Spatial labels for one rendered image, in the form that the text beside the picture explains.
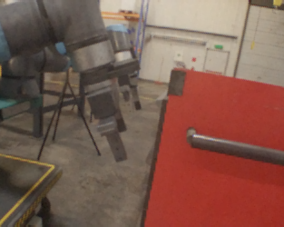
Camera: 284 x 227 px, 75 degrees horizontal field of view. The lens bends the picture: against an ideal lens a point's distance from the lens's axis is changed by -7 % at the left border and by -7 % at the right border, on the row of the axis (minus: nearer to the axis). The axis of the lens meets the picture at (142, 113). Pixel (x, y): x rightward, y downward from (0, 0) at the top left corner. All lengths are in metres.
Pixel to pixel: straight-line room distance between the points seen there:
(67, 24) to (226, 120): 0.35
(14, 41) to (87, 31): 0.13
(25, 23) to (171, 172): 0.41
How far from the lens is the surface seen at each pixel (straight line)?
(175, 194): 0.50
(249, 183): 0.50
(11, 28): 0.39
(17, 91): 0.98
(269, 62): 11.41
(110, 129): 0.36
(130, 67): 0.40
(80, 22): 0.39
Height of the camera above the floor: 0.94
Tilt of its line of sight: 14 degrees down
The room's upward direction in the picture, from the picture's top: 9 degrees clockwise
